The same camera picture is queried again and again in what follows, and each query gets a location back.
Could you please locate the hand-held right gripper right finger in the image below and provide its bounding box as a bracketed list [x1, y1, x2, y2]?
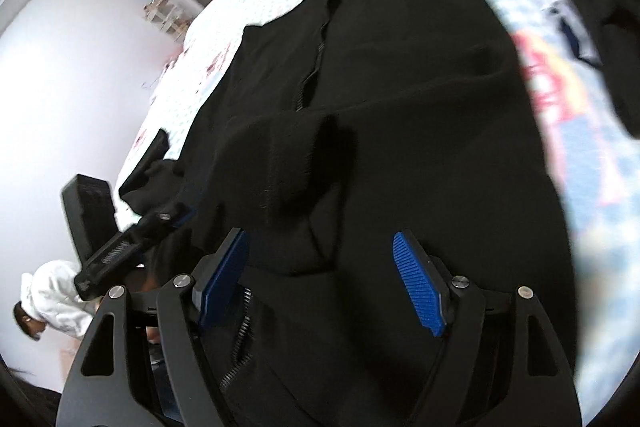
[392, 229, 583, 427]

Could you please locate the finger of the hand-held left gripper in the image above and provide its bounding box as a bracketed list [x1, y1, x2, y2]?
[127, 202, 197, 248]

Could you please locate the black zip jacket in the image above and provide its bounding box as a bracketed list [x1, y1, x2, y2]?
[119, 0, 581, 427]

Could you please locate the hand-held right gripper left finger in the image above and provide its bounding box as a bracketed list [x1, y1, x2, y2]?
[55, 228, 250, 427]

